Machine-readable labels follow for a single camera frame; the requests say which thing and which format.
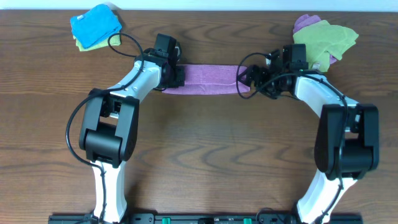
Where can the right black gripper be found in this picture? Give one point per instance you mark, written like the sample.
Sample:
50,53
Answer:
262,71

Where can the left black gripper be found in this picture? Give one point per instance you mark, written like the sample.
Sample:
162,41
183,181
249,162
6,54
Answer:
180,76

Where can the purple microfibre cloth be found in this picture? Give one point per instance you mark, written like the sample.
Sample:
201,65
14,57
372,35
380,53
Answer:
207,80

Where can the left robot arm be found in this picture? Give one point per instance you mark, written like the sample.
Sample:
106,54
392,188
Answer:
110,123

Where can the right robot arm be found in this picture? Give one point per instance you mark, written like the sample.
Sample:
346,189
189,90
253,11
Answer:
347,141

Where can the green folded cloth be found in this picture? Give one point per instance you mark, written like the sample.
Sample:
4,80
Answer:
115,41

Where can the green crumpled cloth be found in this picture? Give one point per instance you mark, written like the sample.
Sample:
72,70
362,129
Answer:
323,40

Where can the purple crumpled cloth underneath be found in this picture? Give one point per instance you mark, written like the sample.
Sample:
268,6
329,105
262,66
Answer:
305,21

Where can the blue folded cloth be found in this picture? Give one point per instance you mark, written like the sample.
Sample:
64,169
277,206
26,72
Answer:
95,26

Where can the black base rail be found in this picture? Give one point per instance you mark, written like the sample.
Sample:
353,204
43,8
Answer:
149,218

